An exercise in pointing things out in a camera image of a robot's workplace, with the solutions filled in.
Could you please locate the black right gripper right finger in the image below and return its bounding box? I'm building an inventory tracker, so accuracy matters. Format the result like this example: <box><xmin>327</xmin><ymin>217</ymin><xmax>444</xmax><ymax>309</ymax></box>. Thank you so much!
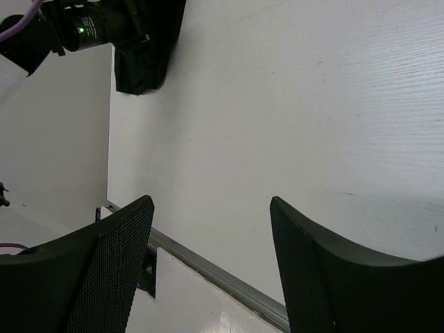
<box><xmin>270</xmin><ymin>196</ymin><xmax>443</xmax><ymax>332</ymax></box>

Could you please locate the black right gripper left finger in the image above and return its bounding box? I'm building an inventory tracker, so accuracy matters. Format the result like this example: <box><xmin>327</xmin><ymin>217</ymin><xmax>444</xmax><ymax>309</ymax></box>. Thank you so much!
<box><xmin>1</xmin><ymin>195</ymin><xmax>154</xmax><ymax>332</ymax></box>

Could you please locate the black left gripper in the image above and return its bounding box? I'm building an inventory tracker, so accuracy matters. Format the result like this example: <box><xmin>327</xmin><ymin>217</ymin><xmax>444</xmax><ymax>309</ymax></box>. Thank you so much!
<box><xmin>40</xmin><ymin>1</ymin><xmax>186</xmax><ymax>94</ymax></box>

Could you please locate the aluminium table edge rail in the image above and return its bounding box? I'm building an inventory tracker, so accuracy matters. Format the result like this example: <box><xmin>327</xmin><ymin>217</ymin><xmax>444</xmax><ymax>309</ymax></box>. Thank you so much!
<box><xmin>107</xmin><ymin>199</ymin><xmax>291</xmax><ymax>332</ymax></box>

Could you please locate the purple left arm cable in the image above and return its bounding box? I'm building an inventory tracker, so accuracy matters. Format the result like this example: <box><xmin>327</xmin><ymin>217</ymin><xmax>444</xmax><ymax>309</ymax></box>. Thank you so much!
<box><xmin>0</xmin><ymin>0</ymin><xmax>44</xmax><ymax>43</ymax></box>

